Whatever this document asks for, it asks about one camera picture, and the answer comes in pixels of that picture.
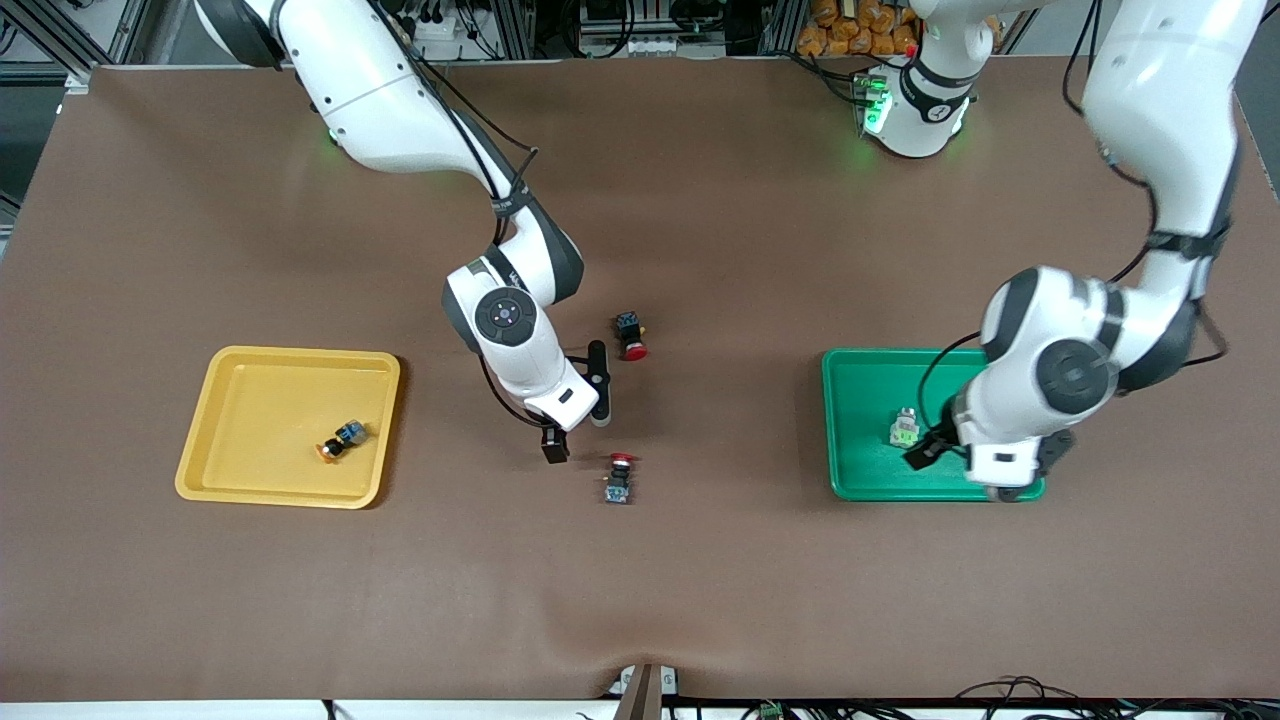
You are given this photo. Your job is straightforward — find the green plastic tray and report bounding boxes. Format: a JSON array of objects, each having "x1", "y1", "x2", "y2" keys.
[{"x1": 821, "y1": 348, "x2": 1047, "y2": 503}]

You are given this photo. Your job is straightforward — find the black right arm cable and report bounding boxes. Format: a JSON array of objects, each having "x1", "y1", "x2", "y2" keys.
[{"x1": 330, "y1": 0, "x2": 601, "y2": 431}]

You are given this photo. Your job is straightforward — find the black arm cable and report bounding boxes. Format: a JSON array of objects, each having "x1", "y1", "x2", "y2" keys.
[
  {"x1": 918, "y1": 0, "x2": 1229, "y2": 441},
  {"x1": 330, "y1": 0, "x2": 601, "y2": 431}
]

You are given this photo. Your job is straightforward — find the yellow push button switch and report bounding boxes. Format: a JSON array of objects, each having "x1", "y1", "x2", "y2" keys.
[{"x1": 317, "y1": 421, "x2": 369, "y2": 464}]

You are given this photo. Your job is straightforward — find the red push button switch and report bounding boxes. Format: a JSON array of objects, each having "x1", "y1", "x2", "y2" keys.
[
  {"x1": 613, "y1": 312, "x2": 651, "y2": 362},
  {"x1": 601, "y1": 452, "x2": 641, "y2": 506}
]

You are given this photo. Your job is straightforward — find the orange lumpy objects pile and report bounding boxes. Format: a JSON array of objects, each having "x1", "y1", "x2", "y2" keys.
[{"x1": 797, "y1": 0, "x2": 919, "y2": 58}]

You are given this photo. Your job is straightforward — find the black cable bundle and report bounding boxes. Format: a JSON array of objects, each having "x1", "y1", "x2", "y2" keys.
[{"x1": 950, "y1": 675, "x2": 1280, "y2": 720}]

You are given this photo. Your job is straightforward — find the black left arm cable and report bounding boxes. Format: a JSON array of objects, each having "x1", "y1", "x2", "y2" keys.
[{"x1": 918, "y1": 0, "x2": 1229, "y2": 441}]

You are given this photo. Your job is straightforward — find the white power strip with plugs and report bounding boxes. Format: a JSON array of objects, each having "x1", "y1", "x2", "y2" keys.
[{"x1": 408, "y1": 10, "x2": 476, "y2": 59}]

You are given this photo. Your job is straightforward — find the aluminium frame strut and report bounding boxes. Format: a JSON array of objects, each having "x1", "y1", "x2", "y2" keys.
[{"x1": 0, "y1": 0, "x2": 101, "y2": 96}]

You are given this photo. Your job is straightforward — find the aluminium frame post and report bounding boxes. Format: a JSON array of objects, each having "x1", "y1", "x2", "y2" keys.
[
  {"x1": 490, "y1": 0, "x2": 536, "y2": 59},
  {"x1": 760, "y1": 0, "x2": 809, "y2": 56}
]

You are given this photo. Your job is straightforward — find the yellow plastic tray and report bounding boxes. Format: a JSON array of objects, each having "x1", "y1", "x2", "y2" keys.
[{"x1": 174, "y1": 345, "x2": 402, "y2": 510}]

